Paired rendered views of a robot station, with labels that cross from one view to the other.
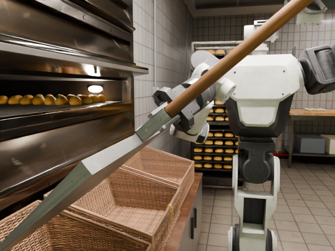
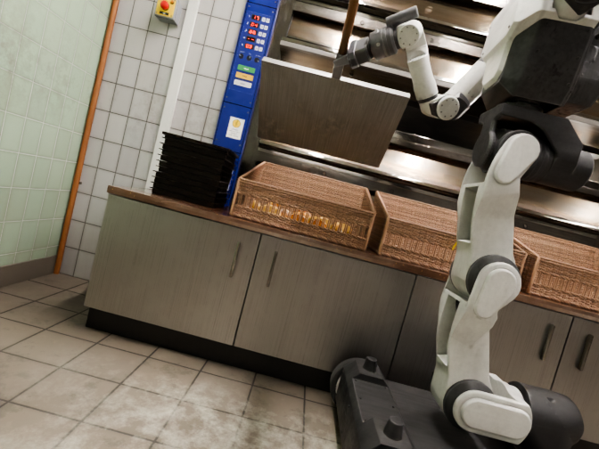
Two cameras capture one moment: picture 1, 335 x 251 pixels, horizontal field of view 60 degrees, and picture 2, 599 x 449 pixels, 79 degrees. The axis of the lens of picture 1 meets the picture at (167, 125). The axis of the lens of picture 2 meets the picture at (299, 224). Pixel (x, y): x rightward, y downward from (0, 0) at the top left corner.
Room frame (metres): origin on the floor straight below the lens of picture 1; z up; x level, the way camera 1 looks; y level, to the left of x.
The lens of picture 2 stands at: (0.43, -1.26, 0.71)
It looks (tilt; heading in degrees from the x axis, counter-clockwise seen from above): 4 degrees down; 78
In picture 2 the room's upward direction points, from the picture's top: 15 degrees clockwise
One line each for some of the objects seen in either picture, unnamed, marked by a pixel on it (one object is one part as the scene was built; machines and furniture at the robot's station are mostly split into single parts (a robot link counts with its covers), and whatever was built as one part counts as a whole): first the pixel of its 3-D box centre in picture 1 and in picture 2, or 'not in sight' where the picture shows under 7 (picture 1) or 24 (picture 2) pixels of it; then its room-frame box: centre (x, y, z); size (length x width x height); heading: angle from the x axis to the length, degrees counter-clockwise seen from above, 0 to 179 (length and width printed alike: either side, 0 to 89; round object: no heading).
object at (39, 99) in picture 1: (56, 98); not in sight; (2.06, 0.79, 1.21); 0.61 x 0.48 x 0.06; 77
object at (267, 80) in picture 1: (257, 91); (550, 51); (1.17, -0.36, 1.27); 0.34 x 0.30 x 0.36; 73
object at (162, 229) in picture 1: (122, 205); (436, 233); (1.35, 0.22, 0.72); 0.56 x 0.49 x 0.28; 167
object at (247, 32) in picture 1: (258, 37); not in sight; (1.11, -0.34, 1.47); 0.10 x 0.07 x 0.09; 73
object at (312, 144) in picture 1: (308, 143); not in sight; (4.80, -2.38, 0.35); 0.50 x 0.36 x 0.24; 167
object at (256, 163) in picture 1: (253, 154); (532, 149); (1.20, -0.37, 1.01); 0.28 x 0.13 x 0.18; 168
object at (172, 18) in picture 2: not in sight; (168, 10); (-0.08, 0.77, 1.46); 0.10 x 0.07 x 0.10; 167
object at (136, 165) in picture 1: (154, 171); (567, 267); (1.94, 0.09, 0.72); 0.56 x 0.49 x 0.28; 166
